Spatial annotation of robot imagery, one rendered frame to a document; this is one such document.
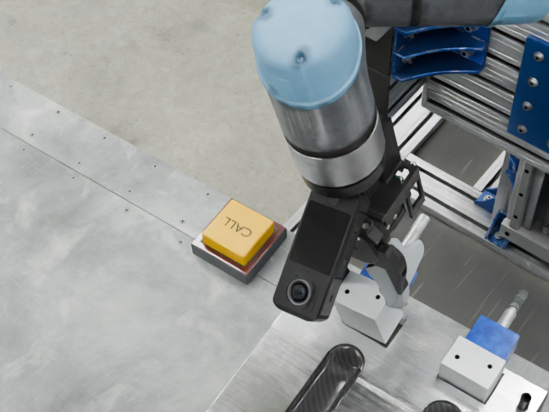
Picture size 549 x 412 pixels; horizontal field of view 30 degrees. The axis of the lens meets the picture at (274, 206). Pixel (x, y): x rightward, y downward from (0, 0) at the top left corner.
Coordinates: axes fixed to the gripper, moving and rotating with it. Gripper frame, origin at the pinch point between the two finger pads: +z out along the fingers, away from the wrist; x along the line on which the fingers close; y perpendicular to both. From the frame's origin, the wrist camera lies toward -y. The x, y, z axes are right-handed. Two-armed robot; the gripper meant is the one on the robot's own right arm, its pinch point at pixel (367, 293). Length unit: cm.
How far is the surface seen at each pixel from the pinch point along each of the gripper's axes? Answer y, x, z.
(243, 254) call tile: 1.0, 18.5, 8.0
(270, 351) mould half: -8.8, 6.5, 3.2
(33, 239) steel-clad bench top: -9.3, 42.4, 6.8
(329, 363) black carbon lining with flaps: -6.6, 1.1, 4.3
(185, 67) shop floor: 68, 112, 90
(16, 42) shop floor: 53, 153, 82
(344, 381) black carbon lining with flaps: -7.4, -1.0, 4.9
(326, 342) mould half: -5.0, 2.5, 4.0
